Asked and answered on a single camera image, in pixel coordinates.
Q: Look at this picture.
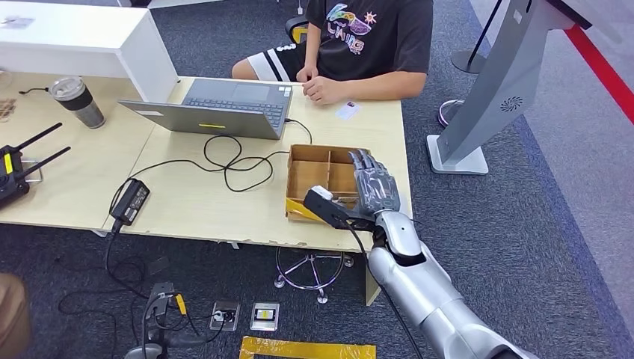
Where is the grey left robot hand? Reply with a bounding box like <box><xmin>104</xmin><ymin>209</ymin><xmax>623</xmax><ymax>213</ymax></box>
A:
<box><xmin>162</xmin><ymin>331</ymin><xmax>207</xmax><ymax>349</ymax></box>

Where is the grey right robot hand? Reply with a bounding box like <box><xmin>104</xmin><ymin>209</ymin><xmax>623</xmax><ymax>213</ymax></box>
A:
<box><xmin>348</xmin><ymin>148</ymin><xmax>401</xmax><ymax>219</ymax></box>

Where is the person's left hand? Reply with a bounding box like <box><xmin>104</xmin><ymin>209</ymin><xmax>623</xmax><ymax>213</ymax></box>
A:
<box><xmin>302</xmin><ymin>76</ymin><xmax>348</xmax><ymax>106</ymax></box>

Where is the person's right hand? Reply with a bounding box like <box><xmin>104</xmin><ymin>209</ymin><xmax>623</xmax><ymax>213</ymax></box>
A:
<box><xmin>296</xmin><ymin>64</ymin><xmax>321</xmax><ymax>84</ymax></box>

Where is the white ID card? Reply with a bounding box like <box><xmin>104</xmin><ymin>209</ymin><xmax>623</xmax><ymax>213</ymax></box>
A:
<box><xmin>335</xmin><ymin>101</ymin><xmax>362</xmax><ymax>121</ymax></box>

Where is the person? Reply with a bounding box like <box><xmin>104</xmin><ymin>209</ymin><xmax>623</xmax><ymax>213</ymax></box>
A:
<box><xmin>231</xmin><ymin>0</ymin><xmax>435</xmax><ymax>106</ymax></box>

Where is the small clear card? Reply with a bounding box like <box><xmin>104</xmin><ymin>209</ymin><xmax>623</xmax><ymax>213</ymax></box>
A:
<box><xmin>0</xmin><ymin>16</ymin><xmax>36</xmax><ymax>30</ymax></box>

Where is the black office chair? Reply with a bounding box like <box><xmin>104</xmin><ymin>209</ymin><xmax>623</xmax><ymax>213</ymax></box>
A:
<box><xmin>285</xmin><ymin>13</ymin><xmax>309</xmax><ymax>45</ymax></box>

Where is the steel floor socket with plugs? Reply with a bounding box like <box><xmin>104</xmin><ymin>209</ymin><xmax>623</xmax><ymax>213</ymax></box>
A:
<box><xmin>209</xmin><ymin>301</ymin><xmax>241</xmax><ymax>332</ymax></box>

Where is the wooden compartment box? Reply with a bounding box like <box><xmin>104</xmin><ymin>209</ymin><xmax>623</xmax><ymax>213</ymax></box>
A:
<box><xmin>285</xmin><ymin>144</ymin><xmax>372</xmax><ymax>224</ymax></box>

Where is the grey laptop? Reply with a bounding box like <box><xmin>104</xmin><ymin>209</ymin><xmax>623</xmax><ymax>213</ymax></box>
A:
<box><xmin>117</xmin><ymin>77</ymin><xmax>294</xmax><ymax>141</ymax></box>

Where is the steel floor socket yellow label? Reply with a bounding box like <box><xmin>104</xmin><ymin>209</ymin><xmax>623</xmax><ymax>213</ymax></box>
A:
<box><xmin>249</xmin><ymin>302</ymin><xmax>281</xmax><ymax>332</ymax></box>

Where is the round chrome floor base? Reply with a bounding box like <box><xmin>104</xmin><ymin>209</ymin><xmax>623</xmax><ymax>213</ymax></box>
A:
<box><xmin>437</xmin><ymin>99</ymin><xmax>467</xmax><ymax>129</ymax></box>

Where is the chrome stool base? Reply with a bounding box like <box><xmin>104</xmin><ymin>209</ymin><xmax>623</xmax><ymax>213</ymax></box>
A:
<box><xmin>274</xmin><ymin>246</ymin><xmax>355</xmax><ymax>304</ymax></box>

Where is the yellow floor tape square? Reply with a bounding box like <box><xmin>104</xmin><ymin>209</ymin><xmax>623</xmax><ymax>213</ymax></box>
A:
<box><xmin>238</xmin><ymin>336</ymin><xmax>378</xmax><ymax>359</ymax></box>

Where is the black laptop power adapter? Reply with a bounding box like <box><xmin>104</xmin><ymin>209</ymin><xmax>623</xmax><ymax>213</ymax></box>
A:
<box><xmin>108</xmin><ymin>179</ymin><xmax>151</xmax><ymax>227</ymax></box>

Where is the black stanchion pole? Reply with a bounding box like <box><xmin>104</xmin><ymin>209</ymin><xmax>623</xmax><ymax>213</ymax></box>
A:
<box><xmin>450</xmin><ymin>0</ymin><xmax>504</xmax><ymax>76</ymax></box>

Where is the grey kiosk stand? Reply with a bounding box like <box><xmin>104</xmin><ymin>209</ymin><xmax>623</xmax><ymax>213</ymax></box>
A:
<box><xmin>426</xmin><ymin>0</ymin><xmax>593</xmax><ymax>176</ymax></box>

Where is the brown rounded object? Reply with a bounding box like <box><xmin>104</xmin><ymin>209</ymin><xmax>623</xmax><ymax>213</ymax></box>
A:
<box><xmin>0</xmin><ymin>272</ymin><xmax>31</xmax><ymax>359</ymax></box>

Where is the white counter block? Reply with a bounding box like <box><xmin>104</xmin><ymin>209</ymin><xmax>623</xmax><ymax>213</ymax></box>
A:
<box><xmin>0</xmin><ymin>0</ymin><xmax>179</xmax><ymax>103</ymax></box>

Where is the steel travel cup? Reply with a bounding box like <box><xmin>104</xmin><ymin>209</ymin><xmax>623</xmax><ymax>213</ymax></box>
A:
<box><xmin>48</xmin><ymin>76</ymin><xmax>106</xmax><ymax>130</ymax></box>

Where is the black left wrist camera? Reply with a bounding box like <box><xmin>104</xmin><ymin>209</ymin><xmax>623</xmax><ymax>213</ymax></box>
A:
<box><xmin>144</xmin><ymin>281</ymin><xmax>188</xmax><ymax>319</ymax></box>

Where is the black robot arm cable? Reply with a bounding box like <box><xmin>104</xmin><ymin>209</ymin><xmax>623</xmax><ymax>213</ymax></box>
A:
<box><xmin>340</xmin><ymin>220</ymin><xmax>426</xmax><ymax>359</ymax></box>

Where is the thick black power cord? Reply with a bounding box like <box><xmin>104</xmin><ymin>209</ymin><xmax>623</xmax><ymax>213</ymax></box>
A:
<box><xmin>102</xmin><ymin>220</ymin><xmax>159</xmax><ymax>301</ymax></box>

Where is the black adapter cable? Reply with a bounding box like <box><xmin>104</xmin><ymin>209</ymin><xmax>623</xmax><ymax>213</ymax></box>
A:
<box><xmin>108</xmin><ymin>117</ymin><xmax>314</xmax><ymax>214</ymax></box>

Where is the thin black floor cable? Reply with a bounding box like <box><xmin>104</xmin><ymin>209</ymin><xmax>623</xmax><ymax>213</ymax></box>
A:
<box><xmin>58</xmin><ymin>255</ymin><xmax>150</xmax><ymax>359</ymax></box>

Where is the metal wire stand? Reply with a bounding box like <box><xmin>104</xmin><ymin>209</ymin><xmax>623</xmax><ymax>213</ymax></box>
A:
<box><xmin>22</xmin><ymin>159</ymin><xmax>45</xmax><ymax>185</ymax></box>

